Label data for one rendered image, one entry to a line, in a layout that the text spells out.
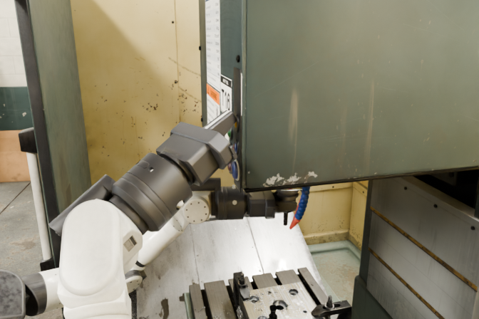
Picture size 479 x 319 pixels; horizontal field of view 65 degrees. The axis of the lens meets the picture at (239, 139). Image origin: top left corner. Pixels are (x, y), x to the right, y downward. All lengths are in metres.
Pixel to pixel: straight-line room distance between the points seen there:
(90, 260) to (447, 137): 0.62
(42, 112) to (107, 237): 0.83
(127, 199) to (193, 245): 1.57
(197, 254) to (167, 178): 1.53
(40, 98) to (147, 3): 0.81
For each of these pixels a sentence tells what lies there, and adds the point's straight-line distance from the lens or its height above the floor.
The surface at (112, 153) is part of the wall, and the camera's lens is 1.97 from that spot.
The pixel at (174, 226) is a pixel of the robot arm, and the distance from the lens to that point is 1.02.
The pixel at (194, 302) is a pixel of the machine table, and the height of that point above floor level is 0.90.
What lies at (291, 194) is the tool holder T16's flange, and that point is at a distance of 1.00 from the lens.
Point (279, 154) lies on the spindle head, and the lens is 0.61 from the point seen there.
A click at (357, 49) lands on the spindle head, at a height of 1.83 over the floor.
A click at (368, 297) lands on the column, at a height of 0.86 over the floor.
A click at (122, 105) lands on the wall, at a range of 1.91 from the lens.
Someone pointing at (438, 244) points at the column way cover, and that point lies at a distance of 1.24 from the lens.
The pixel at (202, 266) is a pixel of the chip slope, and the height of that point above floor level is 0.74.
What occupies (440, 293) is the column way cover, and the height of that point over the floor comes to 1.14.
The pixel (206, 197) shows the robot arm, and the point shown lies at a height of 1.46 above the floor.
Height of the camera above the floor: 1.86
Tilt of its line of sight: 16 degrees down
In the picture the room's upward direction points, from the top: straight up
